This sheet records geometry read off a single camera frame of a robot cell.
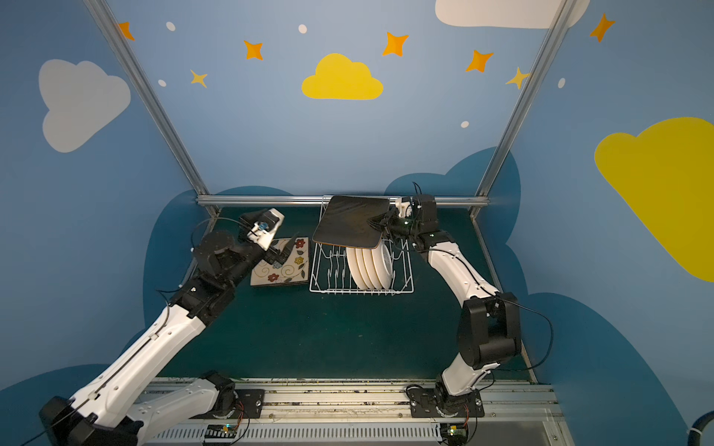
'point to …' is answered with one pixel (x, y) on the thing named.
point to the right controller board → (453, 433)
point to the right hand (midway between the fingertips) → (370, 217)
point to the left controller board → (220, 431)
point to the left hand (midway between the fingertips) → (276, 216)
